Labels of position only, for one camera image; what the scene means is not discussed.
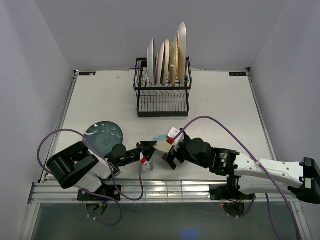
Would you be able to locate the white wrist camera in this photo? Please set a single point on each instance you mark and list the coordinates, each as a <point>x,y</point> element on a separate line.
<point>175,137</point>
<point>147,164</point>

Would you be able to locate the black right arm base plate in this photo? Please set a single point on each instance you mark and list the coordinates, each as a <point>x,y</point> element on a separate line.
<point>232,194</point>

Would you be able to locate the woven bamboo square tray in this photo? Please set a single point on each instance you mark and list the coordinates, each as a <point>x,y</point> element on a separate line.
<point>173,61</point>

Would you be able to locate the white rectangular plate black rim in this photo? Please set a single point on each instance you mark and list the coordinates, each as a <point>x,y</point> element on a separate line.
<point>182,52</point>

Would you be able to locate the aluminium front frame rail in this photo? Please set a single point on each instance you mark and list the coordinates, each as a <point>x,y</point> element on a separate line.
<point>154,192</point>

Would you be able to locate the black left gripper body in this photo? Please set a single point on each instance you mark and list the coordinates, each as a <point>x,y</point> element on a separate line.
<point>134,155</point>

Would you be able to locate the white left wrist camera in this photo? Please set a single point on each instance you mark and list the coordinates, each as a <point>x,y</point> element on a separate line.
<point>147,164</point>

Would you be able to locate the cream plate blue top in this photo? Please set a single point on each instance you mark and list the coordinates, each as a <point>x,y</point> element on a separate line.
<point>162,144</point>

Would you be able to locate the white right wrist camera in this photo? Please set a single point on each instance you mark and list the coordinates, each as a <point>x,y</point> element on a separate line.
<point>175,137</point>

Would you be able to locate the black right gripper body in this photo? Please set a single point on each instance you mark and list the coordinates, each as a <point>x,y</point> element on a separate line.
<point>182,154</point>

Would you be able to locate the dark teal round plate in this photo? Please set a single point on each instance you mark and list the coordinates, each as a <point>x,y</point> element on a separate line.
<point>105,135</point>

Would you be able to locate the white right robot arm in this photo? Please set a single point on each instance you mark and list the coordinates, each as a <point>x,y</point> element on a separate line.
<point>246,176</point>

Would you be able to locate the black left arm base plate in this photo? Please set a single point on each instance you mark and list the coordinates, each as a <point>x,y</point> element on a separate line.
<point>105,190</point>

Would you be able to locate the black wire dish rack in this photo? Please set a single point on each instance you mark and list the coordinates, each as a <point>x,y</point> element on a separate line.
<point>161,101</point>

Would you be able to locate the red plate blue flower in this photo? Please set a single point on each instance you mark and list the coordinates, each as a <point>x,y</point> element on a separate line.
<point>151,61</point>

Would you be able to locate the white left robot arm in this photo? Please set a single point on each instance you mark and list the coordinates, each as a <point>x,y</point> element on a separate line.
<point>78,166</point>

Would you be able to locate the white plate green red rim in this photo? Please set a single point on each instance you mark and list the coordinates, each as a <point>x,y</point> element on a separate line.
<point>159,64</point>

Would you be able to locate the cream pink floral plate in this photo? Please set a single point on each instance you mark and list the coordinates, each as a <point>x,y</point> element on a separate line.
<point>166,60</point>

